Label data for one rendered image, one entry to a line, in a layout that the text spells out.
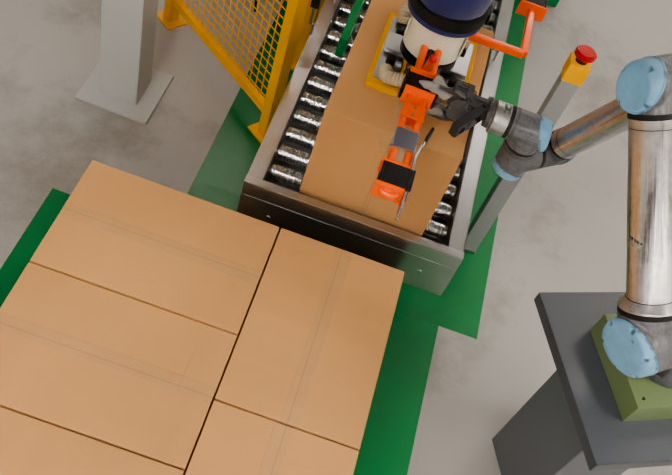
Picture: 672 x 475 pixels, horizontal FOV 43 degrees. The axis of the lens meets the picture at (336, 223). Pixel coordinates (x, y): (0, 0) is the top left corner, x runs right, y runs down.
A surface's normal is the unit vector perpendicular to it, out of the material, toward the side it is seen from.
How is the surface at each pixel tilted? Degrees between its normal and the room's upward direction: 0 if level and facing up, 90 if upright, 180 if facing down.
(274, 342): 0
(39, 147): 0
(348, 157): 90
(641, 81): 85
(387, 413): 0
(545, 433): 90
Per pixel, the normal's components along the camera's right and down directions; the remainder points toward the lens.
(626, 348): -0.88, 0.28
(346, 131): -0.26, 0.73
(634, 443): 0.23, -0.59
